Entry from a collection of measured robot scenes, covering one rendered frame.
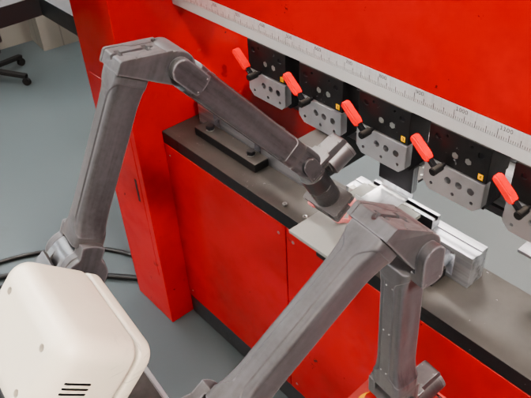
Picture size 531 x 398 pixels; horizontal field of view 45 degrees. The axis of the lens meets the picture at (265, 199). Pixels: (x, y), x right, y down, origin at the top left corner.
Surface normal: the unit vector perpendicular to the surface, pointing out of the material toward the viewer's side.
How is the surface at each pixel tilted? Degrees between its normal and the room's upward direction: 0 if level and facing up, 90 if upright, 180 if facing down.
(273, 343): 35
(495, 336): 0
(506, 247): 0
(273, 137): 86
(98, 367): 90
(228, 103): 86
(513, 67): 90
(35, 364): 47
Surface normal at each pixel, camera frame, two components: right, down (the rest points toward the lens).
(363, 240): -0.50, -0.40
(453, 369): -0.75, 0.44
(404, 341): 0.55, 0.51
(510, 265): -0.05, -0.78
